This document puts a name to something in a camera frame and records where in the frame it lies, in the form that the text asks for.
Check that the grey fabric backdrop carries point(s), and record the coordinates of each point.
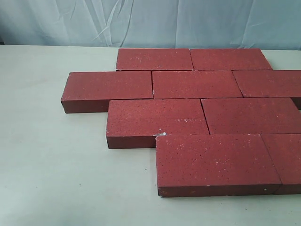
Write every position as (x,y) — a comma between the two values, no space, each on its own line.
(265,24)

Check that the chipped red brick white spot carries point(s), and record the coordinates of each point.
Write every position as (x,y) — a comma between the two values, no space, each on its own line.
(137,123)

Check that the right edge red brick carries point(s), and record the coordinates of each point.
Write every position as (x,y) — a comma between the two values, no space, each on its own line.
(270,83)

